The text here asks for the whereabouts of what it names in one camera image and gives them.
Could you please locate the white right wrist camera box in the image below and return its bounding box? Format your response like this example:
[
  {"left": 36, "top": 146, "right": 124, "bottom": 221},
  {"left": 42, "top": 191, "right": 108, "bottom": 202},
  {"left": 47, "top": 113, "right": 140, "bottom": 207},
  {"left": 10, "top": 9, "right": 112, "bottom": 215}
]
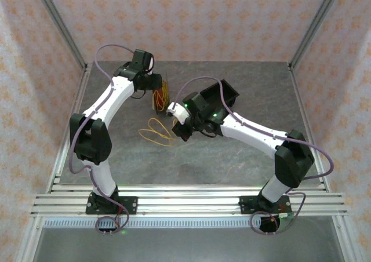
[{"left": 166, "top": 101, "right": 191, "bottom": 126}]

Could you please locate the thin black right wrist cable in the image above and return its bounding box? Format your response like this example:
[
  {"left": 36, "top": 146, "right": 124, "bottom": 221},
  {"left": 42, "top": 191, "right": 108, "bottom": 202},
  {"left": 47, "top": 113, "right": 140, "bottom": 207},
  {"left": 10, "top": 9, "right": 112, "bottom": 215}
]
[{"left": 199, "top": 125, "right": 219, "bottom": 139}]

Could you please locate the thin black left wrist cable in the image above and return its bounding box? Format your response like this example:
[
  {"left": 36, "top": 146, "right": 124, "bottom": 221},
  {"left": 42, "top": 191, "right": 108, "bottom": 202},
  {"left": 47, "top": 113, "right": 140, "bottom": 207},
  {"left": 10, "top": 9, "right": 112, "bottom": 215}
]
[{"left": 130, "top": 88, "right": 147, "bottom": 100}]

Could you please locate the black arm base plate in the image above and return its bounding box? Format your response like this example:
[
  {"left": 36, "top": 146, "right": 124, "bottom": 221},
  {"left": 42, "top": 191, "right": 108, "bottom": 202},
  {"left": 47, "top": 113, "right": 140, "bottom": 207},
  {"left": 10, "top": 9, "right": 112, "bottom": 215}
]
[
  {"left": 86, "top": 196, "right": 139, "bottom": 216},
  {"left": 239, "top": 195, "right": 292, "bottom": 216}
]

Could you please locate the red cable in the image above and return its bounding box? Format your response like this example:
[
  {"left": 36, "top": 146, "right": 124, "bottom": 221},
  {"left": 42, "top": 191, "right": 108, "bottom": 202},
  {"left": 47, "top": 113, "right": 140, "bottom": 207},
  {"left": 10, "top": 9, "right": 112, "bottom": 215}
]
[{"left": 152, "top": 89, "right": 163, "bottom": 111}]

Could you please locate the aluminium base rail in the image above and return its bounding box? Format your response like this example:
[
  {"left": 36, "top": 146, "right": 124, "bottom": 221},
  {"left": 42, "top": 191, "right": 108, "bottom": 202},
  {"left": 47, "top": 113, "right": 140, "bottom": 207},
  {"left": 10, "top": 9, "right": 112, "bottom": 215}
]
[{"left": 30, "top": 183, "right": 348, "bottom": 218}]

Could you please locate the aluminium frame post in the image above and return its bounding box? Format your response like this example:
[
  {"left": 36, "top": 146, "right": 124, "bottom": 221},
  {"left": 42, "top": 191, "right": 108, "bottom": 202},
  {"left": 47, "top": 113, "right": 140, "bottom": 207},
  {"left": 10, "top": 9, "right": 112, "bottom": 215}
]
[
  {"left": 16, "top": 215, "right": 44, "bottom": 262},
  {"left": 288, "top": 0, "right": 345, "bottom": 71},
  {"left": 333, "top": 215, "right": 363, "bottom": 262},
  {"left": 32, "top": 0, "right": 89, "bottom": 71}
]

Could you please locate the thin yellow cable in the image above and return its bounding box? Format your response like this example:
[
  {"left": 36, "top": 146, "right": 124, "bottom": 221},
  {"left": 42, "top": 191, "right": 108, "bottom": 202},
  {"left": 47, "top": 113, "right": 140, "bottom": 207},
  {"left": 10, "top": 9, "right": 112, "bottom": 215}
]
[{"left": 138, "top": 81, "right": 182, "bottom": 148}]

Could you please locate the black plastic box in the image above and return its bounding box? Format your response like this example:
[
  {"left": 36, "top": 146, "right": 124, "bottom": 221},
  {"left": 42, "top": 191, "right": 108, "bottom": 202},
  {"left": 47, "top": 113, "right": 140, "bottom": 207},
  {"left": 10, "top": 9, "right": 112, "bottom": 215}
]
[{"left": 199, "top": 79, "right": 240, "bottom": 108}]

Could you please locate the black perforated cable spool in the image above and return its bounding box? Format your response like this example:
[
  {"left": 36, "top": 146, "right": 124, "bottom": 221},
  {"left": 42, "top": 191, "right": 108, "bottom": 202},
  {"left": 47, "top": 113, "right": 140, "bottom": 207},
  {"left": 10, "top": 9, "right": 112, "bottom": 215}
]
[{"left": 151, "top": 70, "right": 171, "bottom": 112}]

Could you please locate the slotted grey cable duct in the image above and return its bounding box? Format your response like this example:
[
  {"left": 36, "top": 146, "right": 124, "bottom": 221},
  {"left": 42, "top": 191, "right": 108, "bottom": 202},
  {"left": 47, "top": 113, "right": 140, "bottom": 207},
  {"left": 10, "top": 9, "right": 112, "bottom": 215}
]
[{"left": 43, "top": 217, "right": 261, "bottom": 228}]

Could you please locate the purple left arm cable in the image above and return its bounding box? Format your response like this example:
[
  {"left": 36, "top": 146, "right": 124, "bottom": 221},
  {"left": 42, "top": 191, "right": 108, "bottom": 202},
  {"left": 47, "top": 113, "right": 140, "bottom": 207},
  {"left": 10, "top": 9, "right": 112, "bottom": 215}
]
[{"left": 68, "top": 43, "right": 130, "bottom": 234}]

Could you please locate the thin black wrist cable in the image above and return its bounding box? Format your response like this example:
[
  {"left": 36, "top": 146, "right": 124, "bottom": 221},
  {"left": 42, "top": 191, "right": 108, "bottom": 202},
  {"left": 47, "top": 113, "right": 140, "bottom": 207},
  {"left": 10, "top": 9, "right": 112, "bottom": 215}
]
[
  {"left": 130, "top": 88, "right": 147, "bottom": 100},
  {"left": 199, "top": 125, "right": 219, "bottom": 139}
]

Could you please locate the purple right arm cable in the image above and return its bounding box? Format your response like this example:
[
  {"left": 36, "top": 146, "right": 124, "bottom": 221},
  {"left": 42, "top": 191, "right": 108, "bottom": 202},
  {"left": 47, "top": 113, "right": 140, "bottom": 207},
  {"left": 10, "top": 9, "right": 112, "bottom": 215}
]
[{"left": 175, "top": 75, "right": 334, "bottom": 235}]

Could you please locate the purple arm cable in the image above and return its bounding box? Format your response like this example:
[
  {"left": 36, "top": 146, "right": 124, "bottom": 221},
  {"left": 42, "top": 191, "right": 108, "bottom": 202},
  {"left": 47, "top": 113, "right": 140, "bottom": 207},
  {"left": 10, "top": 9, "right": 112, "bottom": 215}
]
[
  {"left": 68, "top": 43, "right": 130, "bottom": 234},
  {"left": 175, "top": 75, "right": 334, "bottom": 235}
]

